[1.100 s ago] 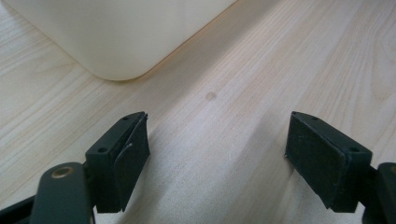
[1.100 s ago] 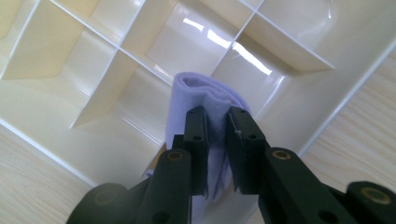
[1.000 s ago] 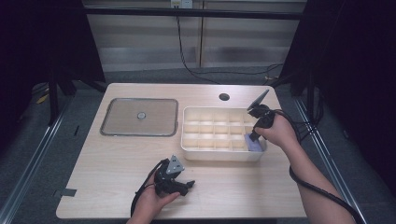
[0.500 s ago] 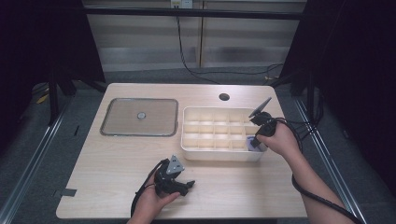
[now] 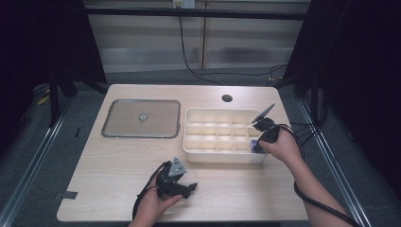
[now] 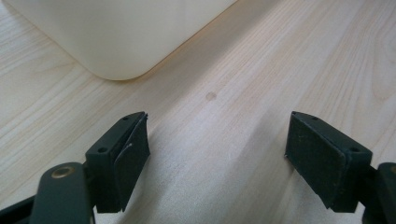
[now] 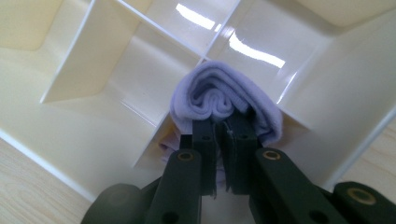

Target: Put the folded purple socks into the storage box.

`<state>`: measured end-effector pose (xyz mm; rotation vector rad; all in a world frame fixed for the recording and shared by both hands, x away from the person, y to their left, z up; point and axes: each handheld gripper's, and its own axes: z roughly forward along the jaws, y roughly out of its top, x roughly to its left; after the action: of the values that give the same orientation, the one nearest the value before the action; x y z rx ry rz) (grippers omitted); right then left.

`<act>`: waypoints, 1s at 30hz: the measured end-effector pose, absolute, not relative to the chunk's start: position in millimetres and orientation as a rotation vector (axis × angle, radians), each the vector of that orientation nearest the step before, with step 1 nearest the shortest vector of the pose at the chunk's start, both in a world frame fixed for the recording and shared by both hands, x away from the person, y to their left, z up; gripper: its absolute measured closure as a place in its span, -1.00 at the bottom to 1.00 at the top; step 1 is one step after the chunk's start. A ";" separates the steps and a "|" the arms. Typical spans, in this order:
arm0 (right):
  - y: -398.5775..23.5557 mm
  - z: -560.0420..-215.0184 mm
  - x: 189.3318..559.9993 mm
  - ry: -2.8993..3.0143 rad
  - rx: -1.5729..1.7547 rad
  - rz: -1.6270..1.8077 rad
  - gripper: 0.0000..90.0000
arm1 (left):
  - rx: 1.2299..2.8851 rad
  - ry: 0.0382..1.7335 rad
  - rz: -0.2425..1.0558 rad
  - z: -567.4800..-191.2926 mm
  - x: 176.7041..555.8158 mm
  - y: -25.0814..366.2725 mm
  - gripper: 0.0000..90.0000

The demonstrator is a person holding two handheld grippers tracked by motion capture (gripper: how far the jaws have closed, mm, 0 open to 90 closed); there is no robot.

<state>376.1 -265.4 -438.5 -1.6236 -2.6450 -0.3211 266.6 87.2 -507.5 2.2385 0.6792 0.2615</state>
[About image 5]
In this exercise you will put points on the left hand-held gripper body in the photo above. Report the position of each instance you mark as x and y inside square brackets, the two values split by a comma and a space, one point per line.
[167, 186]

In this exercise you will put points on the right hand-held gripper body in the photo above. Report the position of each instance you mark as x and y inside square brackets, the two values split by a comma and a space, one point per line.
[269, 130]

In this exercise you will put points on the white divided storage box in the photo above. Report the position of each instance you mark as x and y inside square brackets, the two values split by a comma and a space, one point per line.
[220, 157]

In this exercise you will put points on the person's right hand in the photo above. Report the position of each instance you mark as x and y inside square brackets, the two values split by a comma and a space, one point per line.
[285, 148]

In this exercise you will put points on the person's left hand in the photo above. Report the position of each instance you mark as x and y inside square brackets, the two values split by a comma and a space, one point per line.
[151, 206]

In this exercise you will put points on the clear square lid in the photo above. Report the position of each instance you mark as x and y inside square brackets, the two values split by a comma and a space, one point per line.
[126, 121]

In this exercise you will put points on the grey tape strip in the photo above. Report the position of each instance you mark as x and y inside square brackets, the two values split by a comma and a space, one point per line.
[66, 195]

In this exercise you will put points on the dark curtain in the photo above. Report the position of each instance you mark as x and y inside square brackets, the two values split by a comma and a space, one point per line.
[38, 47]
[362, 78]

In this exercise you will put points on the black stand leg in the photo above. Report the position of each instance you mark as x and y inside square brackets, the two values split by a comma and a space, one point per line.
[54, 101]

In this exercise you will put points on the black horizontal bar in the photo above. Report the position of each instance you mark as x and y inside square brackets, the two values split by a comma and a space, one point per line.
[189, 13]

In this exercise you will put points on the yellow object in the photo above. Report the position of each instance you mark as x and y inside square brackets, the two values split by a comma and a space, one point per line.
[42, 100]

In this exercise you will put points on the metal floor rail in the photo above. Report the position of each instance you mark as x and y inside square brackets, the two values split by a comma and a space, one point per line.
[334, 167]
[28, 170]

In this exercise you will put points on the white wall socket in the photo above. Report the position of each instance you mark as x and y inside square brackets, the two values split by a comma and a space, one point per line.
[183, 3]

